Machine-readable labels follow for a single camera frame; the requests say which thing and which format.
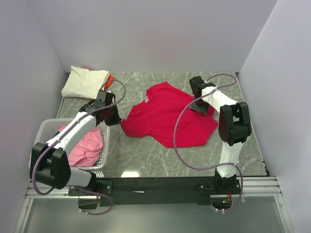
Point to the red t shirt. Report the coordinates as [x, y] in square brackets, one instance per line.
[159, 116]

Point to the folded cream t shirt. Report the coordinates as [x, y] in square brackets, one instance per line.
[84, 83]

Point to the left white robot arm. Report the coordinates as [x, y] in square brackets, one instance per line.
[49, 163]

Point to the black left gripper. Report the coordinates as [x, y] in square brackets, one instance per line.
[116, 120]

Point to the black base beam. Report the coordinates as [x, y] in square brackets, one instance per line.
[163, 190]

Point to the aluminium rail frame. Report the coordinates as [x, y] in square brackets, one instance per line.
[250, 187]

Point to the pink t shirt in basket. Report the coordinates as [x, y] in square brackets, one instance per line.
[87, 152]

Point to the white plastic basket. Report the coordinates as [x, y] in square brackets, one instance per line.
[49, 128]

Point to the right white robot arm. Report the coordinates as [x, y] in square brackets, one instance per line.
[234, 128]

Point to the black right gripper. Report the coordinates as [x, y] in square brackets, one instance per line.
[203, 109]

